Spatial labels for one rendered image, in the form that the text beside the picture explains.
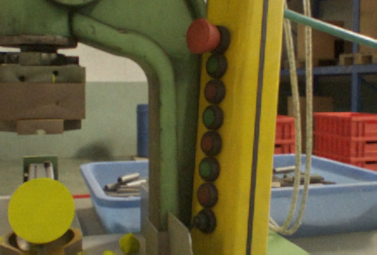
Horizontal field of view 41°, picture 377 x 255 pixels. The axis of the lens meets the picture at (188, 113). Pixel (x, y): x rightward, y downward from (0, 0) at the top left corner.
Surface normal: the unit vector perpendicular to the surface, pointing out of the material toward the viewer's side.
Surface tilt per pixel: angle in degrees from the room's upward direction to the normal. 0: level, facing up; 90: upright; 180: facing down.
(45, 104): 90
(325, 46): 90
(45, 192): 74
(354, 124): 90
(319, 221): 100
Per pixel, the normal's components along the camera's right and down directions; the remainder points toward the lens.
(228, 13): -0.77, -0.06
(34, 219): 0.27, -0.23
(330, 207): 0.29, 0.22
